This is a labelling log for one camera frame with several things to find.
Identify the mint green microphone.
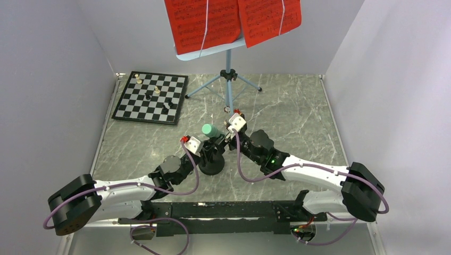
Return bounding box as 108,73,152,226
201,124,225,140

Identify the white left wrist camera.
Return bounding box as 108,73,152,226
180,135,204,155

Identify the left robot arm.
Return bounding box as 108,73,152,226
43,148,211,236

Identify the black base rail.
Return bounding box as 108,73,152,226
118,201,327,237

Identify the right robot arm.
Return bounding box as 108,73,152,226
229,128,389,222

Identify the black microphone stand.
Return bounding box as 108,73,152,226
198,140,225,176

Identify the black white chessboard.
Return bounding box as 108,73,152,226
112,71,188,126

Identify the red sheet music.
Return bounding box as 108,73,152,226
164,0,241,55
238,0,302,48

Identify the left red sheet music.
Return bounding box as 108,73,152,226
164,0,241,55

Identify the light blue music stand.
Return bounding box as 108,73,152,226
176,35,263,115

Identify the cream chess piece back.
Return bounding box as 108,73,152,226
135,73,143,84

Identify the right red sheet music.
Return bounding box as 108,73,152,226
238,0,302,48

